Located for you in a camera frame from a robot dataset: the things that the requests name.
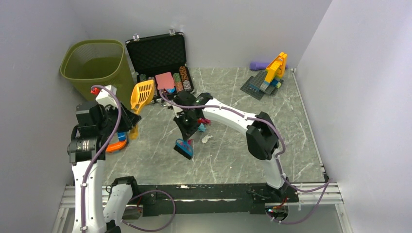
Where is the light blue paper scrap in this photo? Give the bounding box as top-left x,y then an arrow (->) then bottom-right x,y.
198,123 -> 206,132

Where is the yellow brick toy tower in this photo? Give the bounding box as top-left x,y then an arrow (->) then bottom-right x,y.
259,52 -> 288,93

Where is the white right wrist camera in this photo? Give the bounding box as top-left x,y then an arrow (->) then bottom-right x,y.
173,106 -> 183,117

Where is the blue hand brush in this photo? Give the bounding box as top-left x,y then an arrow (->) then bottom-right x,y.
173,139 -> 194,160

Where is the pink card deck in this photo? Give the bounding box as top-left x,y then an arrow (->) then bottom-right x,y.
155,72 -> 175,90

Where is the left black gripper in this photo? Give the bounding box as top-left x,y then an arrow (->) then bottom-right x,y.
98,101 -> 141,137

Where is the black poker chip case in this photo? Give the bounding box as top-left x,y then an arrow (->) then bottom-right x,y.
125,29 -> 195,94

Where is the orange ring toy with bricks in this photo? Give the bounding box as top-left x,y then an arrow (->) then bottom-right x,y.
105,133 -> 128,153

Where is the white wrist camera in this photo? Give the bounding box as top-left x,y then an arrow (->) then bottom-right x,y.
90,88 -> 118,108
173,106 -> 183,117

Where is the orange slotted plastic scoop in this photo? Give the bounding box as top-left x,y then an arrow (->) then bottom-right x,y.
128,79 -> 156,140

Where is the red paper scrap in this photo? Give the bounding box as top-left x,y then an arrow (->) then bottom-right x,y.
198,118 -> 211,125

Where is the grey brick baseplate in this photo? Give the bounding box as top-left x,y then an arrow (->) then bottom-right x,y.
240,70 -> 283,100

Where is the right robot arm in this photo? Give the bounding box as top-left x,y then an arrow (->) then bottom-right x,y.
169,91 -> 299,203

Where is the purple cylinder toy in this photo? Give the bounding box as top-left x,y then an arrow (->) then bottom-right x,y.
249,61 -> 270,71

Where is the white paper scrap near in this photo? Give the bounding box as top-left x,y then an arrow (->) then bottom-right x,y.
201,135 -> 213,144

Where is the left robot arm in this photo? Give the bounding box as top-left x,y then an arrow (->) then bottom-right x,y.
67,100 -> 141,233

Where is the olive green mesh wastebasket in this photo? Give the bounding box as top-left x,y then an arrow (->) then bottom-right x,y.
60,39 -> 135,109

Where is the black base bar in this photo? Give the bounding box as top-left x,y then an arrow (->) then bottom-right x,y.
135,183 -> 299,216

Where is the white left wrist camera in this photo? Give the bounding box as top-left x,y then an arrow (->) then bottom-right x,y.
90,88 -> 118,108

